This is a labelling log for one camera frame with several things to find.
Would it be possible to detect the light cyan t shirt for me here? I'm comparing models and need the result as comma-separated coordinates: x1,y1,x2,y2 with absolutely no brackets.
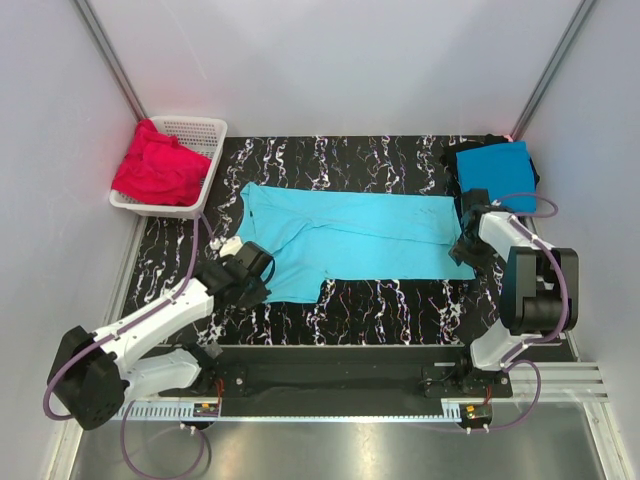
236,183,475,304

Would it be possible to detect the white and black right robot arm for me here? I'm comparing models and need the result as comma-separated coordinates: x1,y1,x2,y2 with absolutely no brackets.
445,189,579,397

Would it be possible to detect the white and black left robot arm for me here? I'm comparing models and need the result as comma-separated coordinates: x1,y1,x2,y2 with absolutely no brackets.
43,237,275,430

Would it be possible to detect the folded blue t shirt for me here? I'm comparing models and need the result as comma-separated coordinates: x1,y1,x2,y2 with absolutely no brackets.
456,141,536,201

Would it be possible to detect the folded black t shirt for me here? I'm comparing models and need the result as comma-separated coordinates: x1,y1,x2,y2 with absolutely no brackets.
440,134,540,214

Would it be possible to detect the red t shirt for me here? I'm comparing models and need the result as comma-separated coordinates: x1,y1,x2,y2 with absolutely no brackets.
111,119,211,207

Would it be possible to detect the left small circuit board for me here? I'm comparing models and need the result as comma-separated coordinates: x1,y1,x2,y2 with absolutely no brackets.
193,402,220,417

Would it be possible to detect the small circuit board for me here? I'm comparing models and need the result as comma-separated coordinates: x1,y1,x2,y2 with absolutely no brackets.
193,402,220,417
464,403,493,420

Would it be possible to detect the white plastic basket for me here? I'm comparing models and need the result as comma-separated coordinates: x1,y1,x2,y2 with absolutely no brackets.
109,116,227,219

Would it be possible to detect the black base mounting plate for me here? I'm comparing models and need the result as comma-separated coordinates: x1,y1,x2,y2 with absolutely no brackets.
158,344,514,419

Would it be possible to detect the right small circuit board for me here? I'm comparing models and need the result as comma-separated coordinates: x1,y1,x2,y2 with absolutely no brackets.
464,403,493,420

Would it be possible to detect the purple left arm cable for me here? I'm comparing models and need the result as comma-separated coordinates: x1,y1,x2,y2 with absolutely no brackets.
42,211,213,476

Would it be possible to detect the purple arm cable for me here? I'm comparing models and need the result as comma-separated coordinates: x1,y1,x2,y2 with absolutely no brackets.
464,194,576,436
42,211,213,476

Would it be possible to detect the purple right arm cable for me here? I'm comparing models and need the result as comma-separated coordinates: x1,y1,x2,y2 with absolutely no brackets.
464,194,576,436

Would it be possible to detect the aluminium front frame rail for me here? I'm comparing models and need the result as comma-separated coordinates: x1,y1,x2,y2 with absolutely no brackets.
66,362,611,401

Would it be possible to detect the white slotted cable duct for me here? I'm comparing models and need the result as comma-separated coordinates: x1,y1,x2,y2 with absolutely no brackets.
114,401,196,421

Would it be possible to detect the right aluminium corner post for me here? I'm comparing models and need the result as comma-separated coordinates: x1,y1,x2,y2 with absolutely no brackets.
510,0,599,140

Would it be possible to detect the aluminium corner post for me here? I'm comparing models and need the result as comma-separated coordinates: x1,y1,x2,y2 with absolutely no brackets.
510,0,599,140
70,0,147,121

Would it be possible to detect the left aluminium corner post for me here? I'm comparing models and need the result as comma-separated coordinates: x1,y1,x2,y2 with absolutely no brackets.
70,0,147,121

